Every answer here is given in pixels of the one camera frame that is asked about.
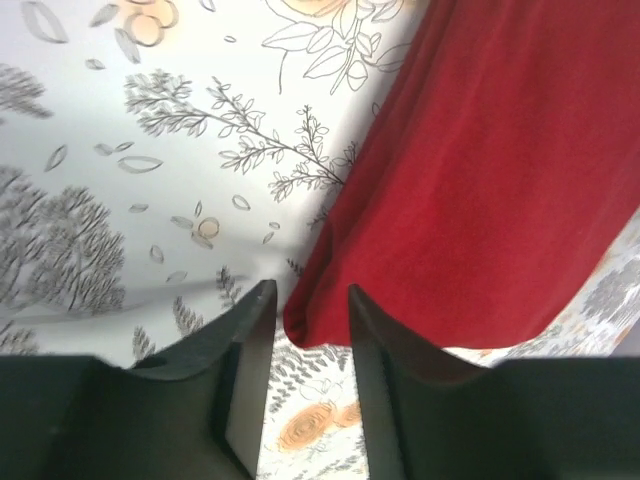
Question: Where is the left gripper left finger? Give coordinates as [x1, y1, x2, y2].
[1, 280, 277, 480]

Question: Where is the floral patterned table mat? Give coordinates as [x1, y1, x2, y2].
[1, 1, 639, 479]

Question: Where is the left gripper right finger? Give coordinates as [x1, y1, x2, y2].
[348, 285, 639, 480]

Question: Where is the red t-shirt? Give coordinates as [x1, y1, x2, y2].
[283, 1, 639, 349]

